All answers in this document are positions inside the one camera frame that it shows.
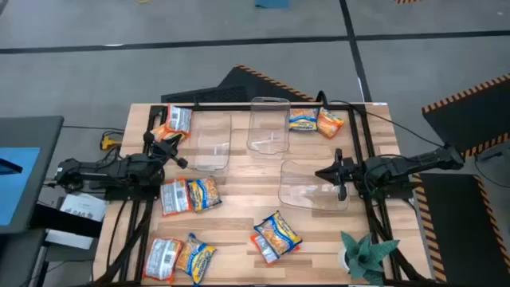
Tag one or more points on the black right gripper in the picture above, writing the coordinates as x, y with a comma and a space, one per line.
350, 171

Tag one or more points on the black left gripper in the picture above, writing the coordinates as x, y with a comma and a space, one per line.
165, 150

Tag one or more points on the silver snack packet mid-left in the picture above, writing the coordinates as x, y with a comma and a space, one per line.
179, 119
174, 196

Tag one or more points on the blue Maruchan ramen pack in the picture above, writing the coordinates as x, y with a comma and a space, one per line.
277, 234
204, 194
303, 119
195, 259

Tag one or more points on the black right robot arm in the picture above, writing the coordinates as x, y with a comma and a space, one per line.
418, 159

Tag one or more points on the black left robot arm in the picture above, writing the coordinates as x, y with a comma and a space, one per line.
135, 169

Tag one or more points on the clear plastic bin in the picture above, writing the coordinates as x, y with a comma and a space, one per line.
209, 131
303, 191
269, 119

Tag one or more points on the white plant pot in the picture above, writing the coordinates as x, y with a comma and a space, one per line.
342, 259

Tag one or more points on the green artificial succulent plant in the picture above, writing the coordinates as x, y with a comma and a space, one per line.
364, 255

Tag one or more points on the black hazard-striped ramp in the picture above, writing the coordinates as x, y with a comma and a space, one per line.
247, 85

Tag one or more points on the white printed paper sheet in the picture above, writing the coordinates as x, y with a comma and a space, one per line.
81, 207

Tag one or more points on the dark grey desk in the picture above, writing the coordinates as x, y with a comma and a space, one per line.
48, 135

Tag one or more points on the black hazard-striped platform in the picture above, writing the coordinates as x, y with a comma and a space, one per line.
458, 223
470, 119

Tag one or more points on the black low shelf board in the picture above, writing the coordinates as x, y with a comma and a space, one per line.
60, 227

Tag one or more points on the blue floor mat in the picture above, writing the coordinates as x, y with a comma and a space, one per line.
271, 3

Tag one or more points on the black aluminium rig frame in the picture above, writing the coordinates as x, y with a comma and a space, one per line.
235, 107

